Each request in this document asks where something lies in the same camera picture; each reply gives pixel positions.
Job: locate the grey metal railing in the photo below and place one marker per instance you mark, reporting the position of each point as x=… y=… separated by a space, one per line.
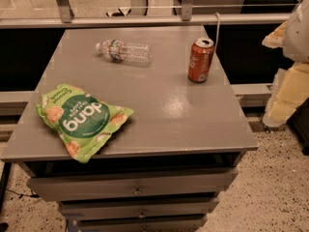
x=117 y=13

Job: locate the green Dang chips bag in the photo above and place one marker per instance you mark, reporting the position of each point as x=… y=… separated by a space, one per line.
x=83 y=122

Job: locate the grey drawer cabinet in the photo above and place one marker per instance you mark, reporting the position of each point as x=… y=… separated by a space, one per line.
x=164 y=168

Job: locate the clear plastic water bottle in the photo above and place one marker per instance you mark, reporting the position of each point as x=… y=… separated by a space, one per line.
x=120 y=51

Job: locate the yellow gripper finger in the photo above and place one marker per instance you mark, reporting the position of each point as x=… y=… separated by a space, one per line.
x=275 y=38
x=290 y=89

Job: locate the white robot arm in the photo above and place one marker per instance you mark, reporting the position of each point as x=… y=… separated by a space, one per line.
x=296 y=36

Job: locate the orange soda can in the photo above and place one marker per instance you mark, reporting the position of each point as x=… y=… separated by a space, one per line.
x=201 y=54

